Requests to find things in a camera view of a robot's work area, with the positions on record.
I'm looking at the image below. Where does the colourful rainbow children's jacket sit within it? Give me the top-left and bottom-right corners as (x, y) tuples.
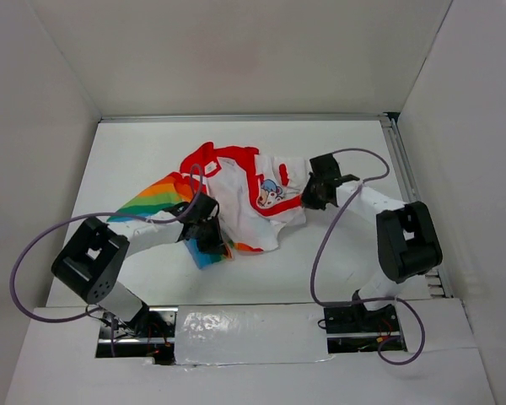
(107, 142), (310, 268)

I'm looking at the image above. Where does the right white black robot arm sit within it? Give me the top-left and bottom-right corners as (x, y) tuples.
(301, 148), (443, 331)

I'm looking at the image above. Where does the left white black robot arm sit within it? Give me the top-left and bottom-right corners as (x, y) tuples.
(51, 193), (229, 337)

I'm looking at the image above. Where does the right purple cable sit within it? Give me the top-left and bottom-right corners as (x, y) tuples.
(310, 147), (427, 365)

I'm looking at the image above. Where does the purple cable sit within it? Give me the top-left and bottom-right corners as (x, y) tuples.
(310, 147), (427, 365)
(9, 164), (204, 358)

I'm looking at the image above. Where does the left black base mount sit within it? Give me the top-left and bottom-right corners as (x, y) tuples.
(92, 306), (178, 365)

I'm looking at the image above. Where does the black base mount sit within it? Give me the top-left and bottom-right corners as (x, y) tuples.
(92, 306), (178, 365)
(317, 302), (406, 354)

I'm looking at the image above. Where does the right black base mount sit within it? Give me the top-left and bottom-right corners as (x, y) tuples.
(317, 302), (406, 354)

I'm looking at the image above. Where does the aluminium frame rail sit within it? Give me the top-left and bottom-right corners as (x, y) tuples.
(96, 111), (455, 299)

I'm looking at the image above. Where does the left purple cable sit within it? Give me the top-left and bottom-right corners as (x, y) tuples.
(9, 164), (204, 358)

